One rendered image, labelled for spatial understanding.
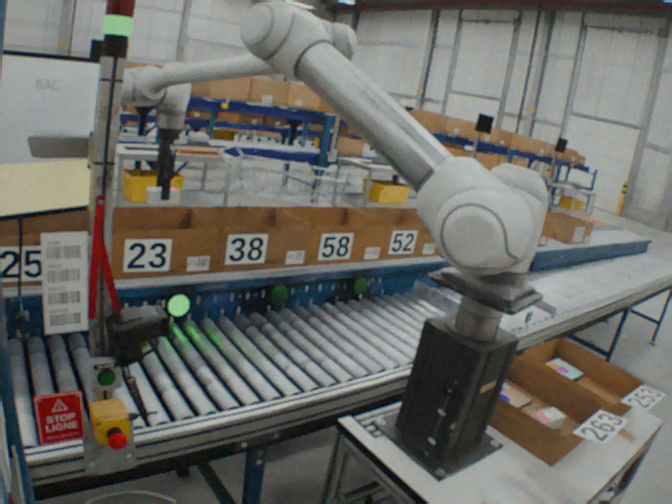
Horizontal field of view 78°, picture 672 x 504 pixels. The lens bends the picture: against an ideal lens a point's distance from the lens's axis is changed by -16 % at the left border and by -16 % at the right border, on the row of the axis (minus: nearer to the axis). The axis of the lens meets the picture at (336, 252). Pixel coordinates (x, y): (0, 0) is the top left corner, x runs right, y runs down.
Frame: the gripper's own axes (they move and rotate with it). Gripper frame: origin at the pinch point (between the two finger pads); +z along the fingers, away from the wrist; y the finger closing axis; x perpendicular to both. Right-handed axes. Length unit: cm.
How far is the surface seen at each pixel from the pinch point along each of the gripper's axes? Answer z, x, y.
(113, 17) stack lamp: -45, 35, -68
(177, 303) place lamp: 34.6, -2.4, -16.0
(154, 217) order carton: 16.0, -4.3, 20.7
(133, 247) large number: 17.3, 11.3, -8.4
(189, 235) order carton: 14.0, -8.0, -8.3
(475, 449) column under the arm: 41, -47, -107
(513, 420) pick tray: 36, -61, -108
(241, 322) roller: 42, -25, -20
